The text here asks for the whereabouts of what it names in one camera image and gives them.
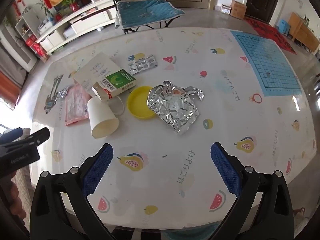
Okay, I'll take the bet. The potted green plant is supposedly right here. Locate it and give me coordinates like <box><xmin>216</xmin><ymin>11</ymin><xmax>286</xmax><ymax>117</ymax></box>
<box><xmin>59</xmin><ymin>0</ymin><xmax>80</xmax><ymax>12</ymax></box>

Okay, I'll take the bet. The white TV cabinet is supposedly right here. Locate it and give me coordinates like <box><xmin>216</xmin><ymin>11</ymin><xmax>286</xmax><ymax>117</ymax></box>
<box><xmin>15</xmin><ymin>0</ymin><xmax>118</xmax><ymax>55</ymax></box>

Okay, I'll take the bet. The crumpled aluminium foil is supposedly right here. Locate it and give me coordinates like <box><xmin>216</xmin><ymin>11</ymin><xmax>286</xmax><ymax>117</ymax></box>
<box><xmin>146</xmin><ymin>80</ymin><xmax>205</xmax><ymax>135</ymax></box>

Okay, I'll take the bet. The blue grid mat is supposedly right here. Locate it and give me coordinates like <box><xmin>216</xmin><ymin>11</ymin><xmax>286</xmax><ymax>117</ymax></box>
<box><xmin>229</xmin><ymin>29</ymin><xmax>302</xmax><ymax>97</ymax></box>

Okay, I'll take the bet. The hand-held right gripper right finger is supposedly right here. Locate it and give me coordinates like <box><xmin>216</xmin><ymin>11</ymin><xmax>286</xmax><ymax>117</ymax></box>
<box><xmin>210</xmin><ymin>142</ymin><xmax>295</xmax><ymax>240</ymax></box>

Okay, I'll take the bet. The blue chair cushion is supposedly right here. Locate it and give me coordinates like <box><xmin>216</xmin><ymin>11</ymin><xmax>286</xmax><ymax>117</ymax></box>
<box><xmin>115</xmin><ymin>0</ymin><xmax>185</xmax><ymax>29</ymax></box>

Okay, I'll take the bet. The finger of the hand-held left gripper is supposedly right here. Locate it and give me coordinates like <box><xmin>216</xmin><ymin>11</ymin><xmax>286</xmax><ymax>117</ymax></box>
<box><xmin>0</xmin><ymin>127</ymin><xmax>23</xmax><ymax>145</ymax></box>
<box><xmin>23</xmin><ymin>127</ymin><xmax>50</xmax><ymax>145</ymax></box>

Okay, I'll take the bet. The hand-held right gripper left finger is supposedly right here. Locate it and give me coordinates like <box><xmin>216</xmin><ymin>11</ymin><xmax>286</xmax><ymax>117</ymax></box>
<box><xmin>29</xmin><ymin>143</ymin><xmax>114</xmax><ymax>240</ymax></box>

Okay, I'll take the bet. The large silver blister pack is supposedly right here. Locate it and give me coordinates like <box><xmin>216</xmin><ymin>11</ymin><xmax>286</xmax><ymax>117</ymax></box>
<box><xmin>128</xmin><ymin>54</ymin><xmax>159</xmax><ymax>75</ymax></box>

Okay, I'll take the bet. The brown cardboard box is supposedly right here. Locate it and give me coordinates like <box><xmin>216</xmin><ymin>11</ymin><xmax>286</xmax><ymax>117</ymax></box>
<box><xmin>230</xmin><ymin>0</ymin><xmax>247</xmax><ymax>20</ymax></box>

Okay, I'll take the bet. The white paper cup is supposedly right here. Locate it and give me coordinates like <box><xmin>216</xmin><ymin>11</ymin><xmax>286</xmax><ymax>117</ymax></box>
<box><xmin>87</xmin><ymin>96</ymin><xmax>120</xmax><ymax>139</ymax></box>

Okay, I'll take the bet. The yellow plastic lid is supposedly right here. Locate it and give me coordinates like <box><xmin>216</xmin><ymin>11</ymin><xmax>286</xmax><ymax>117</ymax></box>
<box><xmin>127</xmin><ymin>86</ymin><xmax>157</xmax><ymax>119</ymax></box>

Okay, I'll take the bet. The person's left hand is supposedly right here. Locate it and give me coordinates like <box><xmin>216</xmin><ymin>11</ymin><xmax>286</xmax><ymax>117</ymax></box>
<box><xmin>0</xmin><ymin>174</ymin><xmax>27</xmax><ymax>218</ymax></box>

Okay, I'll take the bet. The fruit print tablecloth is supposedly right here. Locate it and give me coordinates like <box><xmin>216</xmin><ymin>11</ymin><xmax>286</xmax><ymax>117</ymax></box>
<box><xmin>31</xmin><ymin>27</ymin><xmax>317</xmax><ymax>233</ymax></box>

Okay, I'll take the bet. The small blue box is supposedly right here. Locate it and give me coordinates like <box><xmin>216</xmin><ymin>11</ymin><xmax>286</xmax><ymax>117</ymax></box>
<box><xmin>277</xmin><ymin>19</ymin><xmax>290</xmax><ymax>34</ymax></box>

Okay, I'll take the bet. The green and white medicine box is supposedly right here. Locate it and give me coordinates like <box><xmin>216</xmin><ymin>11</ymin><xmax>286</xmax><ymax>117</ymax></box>
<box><xmin>91</xmin><ymin>69</ymin><xmax>137</xmax><ymax>102</ymax></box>

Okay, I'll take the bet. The pink printed packet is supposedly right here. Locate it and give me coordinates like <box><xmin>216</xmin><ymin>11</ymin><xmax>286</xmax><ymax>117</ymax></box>
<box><xmin>64</xmin><ymin>84</ymin><xmax>92</xmax><ymax>127</ymax></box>

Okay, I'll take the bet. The beige lace cloth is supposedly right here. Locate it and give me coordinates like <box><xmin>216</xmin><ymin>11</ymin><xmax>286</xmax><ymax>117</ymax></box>
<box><xmin>12</xmin><ymin>166</ymin><xmax>34</xmax><ymax>188</ymax></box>

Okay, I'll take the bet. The red door mat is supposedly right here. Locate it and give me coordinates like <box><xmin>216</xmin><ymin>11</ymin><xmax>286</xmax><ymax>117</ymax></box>
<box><xmin>244</xmin><ymin>16</ymin><xmax>297</xmax><ymax>55</ymax></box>

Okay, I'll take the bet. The wooden cabinet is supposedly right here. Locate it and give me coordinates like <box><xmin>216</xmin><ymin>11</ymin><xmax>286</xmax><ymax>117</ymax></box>
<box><xmin>287</xmin><ymin>12</ymin><xmax>320</xmax><ymax>53</ymax></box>

